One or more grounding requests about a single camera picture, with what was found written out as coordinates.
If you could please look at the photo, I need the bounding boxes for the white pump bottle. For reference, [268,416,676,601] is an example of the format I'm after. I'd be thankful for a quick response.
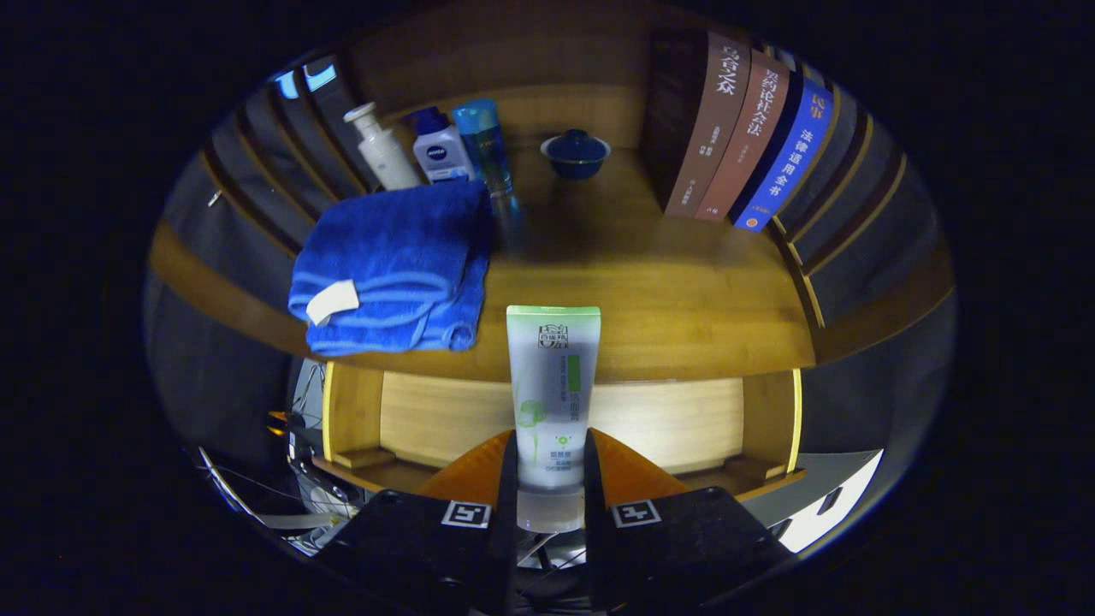
[343,102,426,192]

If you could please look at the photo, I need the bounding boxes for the wooden cabinet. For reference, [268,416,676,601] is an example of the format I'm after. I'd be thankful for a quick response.
[145,4,957,506]

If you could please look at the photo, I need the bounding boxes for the blue lidded teacup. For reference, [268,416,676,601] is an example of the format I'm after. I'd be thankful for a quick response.
[540,129,612,181]

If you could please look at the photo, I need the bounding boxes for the teal slim bottle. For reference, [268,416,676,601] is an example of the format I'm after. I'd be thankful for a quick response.
[452,98,514,198]

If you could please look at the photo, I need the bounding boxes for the black electronic device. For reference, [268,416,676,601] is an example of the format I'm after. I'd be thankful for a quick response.
[287,411,360,514]

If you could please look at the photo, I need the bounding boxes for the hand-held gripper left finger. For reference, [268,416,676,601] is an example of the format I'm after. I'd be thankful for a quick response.
[312,429,520,616]

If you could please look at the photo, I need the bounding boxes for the dark brown book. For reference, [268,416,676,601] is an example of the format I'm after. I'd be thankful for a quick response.
[646,30,752,219]

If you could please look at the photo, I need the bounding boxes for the white bottle with blue cap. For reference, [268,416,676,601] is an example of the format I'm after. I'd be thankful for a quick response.
[409,106,476,184]

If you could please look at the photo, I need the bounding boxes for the white and green tube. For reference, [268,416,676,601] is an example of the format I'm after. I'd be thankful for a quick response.
[506,305,602,534]

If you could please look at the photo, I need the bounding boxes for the wooden countertop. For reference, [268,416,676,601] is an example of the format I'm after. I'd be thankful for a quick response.
[150,145,955,383]

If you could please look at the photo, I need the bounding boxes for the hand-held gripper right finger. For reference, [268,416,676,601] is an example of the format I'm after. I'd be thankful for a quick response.
[583,428,796,616]

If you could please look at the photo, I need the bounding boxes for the blue book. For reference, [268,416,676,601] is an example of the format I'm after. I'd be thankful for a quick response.
[731,73,835,234]

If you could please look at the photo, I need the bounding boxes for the blue folded towel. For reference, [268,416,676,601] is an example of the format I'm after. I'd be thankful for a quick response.
[287,178,494,358]

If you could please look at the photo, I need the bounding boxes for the wooden drawer with black knob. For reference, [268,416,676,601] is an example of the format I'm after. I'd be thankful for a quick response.
[312,364,805,501]

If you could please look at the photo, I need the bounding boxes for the reddish brown book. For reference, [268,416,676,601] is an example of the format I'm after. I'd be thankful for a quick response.
[695,47,792,225]

